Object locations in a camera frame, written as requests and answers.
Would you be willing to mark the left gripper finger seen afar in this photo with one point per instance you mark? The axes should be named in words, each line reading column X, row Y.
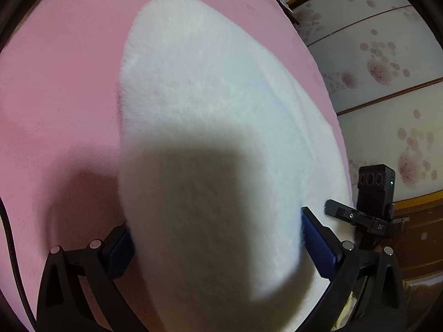
column 342, row 212

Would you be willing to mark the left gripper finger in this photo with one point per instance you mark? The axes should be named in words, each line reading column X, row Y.
column 323, row 247

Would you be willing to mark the white fuzzy cardigan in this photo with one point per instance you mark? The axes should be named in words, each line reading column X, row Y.
column 221, row 148

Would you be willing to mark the floral wardrobe door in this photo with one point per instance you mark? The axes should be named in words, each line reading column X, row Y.
column 382, row 67

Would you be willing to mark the dark wooden nightstand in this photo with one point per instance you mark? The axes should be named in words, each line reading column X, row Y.
column 288, row 12

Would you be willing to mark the pink bed sheet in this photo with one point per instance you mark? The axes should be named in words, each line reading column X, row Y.
column 61, row 132

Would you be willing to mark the black camera box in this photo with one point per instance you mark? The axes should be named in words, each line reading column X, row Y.
column 375, row 186

